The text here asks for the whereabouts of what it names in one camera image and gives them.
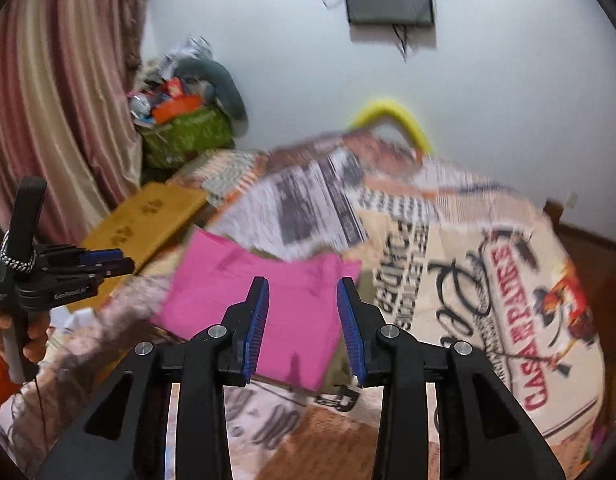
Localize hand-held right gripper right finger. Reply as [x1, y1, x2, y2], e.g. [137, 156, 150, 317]
[336, 277, 566, 480]

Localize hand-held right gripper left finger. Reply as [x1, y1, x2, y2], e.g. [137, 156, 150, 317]
[35, 276, 270, 480]

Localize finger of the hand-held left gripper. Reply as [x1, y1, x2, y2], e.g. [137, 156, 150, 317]
[35, 244, 125, 264]
[80, 255, 137, 282]

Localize pink pants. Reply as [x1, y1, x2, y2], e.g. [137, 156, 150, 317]
[149, 230, 363, 393]

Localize person's left hand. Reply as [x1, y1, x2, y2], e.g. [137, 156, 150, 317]
[0, 307, 50, 366]

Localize mustard yellow folded cloth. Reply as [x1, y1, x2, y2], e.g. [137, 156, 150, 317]
[80, 182, 210, 311]

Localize printed blanket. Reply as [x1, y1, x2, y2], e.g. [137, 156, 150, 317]
[0, 130, 609, 480]

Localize striped pink curtain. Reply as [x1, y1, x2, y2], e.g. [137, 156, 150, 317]
[0, 0, 150, 247]

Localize orange box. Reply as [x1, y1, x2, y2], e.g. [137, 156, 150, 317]
[150, 93, 202, 125]

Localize pile of papers and clutter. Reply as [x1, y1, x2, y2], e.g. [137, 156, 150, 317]
[128, 35, 215, 128]

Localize yellow pillow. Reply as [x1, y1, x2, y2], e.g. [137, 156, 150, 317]
[349, 100, 434, 157]

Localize grey neck pillow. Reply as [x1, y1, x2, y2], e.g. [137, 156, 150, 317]
[175, 57, 249, 123]

